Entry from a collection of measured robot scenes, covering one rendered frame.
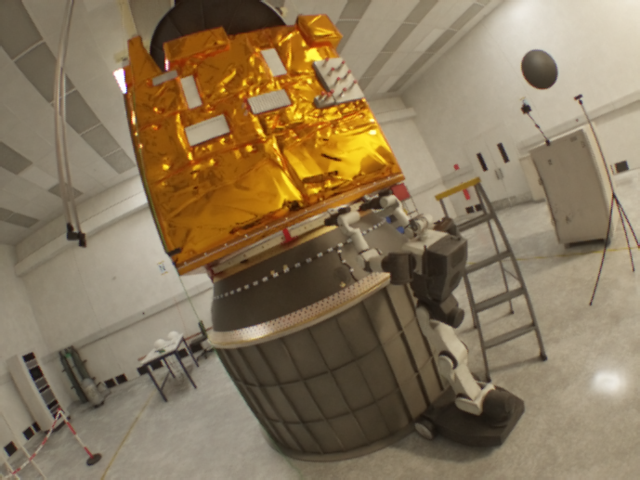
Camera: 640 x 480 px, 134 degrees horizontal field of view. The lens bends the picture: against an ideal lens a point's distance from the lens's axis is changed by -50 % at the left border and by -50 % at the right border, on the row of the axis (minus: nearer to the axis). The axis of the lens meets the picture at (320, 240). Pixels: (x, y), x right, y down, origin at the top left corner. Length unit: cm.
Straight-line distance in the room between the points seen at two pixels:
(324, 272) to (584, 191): 344
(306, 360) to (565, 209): 371
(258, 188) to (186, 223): 56
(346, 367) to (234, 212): 126
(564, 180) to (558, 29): 491
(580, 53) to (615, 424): 730
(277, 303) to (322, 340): 38
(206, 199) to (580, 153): 404
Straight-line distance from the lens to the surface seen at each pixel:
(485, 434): 185
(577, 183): 407
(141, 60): 280
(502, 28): 870
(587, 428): 200
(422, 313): 157
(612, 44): 793
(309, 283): 175
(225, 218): 187
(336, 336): 174
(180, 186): 199
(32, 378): 802
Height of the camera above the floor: 161
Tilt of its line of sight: 1 degrees down
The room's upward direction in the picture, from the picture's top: 24 degrees counter-clockwise
